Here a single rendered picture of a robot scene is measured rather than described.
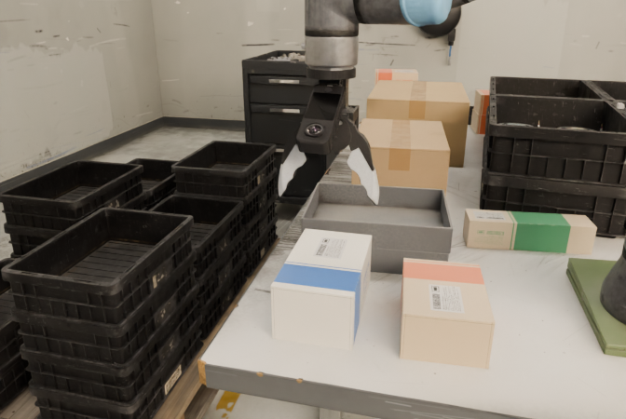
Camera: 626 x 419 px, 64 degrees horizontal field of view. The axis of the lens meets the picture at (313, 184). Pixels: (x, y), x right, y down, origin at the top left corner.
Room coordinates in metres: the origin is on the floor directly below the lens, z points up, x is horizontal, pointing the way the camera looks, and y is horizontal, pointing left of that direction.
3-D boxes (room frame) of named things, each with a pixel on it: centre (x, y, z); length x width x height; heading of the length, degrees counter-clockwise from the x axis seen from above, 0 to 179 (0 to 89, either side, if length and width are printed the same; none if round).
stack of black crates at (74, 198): (1.65, 0.83, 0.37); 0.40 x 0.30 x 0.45; 167
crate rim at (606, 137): (1.17, -0.58, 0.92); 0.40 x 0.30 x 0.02; 161
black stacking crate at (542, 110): (1.17, -0.58, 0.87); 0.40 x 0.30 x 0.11; 161
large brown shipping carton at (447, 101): (1.67, -0.35, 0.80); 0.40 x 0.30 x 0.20; 168
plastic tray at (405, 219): (0.92, -0.13, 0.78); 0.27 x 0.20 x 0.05; 81
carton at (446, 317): (0.65, -0.19, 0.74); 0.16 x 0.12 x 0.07; 170
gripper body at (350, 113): (0.73, -0.03, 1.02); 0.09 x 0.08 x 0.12; 167
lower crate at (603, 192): (1.17, -0.58, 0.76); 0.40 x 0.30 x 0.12; 161
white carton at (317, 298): (0.71, -0.02, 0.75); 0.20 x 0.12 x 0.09; 167
